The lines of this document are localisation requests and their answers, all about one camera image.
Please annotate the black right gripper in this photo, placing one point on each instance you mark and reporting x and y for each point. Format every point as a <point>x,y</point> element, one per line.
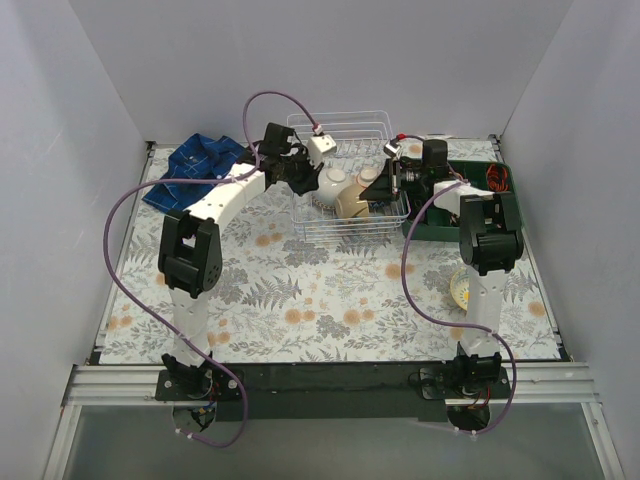
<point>393,176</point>

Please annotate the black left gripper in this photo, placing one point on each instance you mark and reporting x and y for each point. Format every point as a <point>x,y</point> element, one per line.
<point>298,171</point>

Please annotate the orange line pattern bowl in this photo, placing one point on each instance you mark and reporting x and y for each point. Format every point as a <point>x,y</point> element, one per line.
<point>367,176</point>

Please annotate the white bowl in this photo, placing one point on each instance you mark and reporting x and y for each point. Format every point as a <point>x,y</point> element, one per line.
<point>331,182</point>

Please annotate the brown lattice pattern bowl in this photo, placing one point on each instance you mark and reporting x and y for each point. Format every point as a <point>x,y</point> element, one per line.
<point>327,207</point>

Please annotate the cream bowl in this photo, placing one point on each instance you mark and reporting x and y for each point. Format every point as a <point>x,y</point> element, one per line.
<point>348,204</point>

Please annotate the white wire dish rack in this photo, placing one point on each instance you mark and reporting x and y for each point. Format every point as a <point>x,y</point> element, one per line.
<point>335,211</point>

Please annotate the yellow-rimmed bowl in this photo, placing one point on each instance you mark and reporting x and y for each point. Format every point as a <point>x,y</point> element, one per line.
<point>459,288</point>

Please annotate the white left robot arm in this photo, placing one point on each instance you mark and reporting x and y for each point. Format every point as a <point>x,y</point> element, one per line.
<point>190,255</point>

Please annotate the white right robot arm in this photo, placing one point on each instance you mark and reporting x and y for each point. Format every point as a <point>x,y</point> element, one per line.
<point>490,243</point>

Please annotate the green compartment organizer tray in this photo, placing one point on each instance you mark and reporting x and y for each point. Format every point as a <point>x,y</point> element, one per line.
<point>462,203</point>

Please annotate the blue plaid shirt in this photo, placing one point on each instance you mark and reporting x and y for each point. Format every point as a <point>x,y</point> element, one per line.
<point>198,158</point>

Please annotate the red black rolled band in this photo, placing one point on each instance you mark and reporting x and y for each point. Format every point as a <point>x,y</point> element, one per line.
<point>497,177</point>

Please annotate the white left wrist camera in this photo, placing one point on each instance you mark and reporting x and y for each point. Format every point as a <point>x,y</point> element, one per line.
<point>319,145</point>

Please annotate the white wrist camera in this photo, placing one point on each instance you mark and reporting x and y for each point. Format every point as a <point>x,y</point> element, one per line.
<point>392,147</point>
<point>319,145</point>

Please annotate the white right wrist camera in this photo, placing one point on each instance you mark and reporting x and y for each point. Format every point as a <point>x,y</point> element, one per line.
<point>392,147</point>

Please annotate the aluminium frame rail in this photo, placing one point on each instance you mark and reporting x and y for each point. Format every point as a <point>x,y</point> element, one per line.
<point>537,382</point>

